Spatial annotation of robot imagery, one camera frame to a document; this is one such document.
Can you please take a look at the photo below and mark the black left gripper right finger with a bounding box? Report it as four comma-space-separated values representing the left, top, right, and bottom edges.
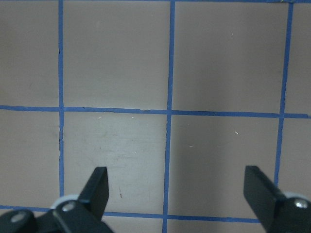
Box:
243, 166, 311, 233

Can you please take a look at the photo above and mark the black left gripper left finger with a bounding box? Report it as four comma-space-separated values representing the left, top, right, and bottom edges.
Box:
52, 167, 109, 233

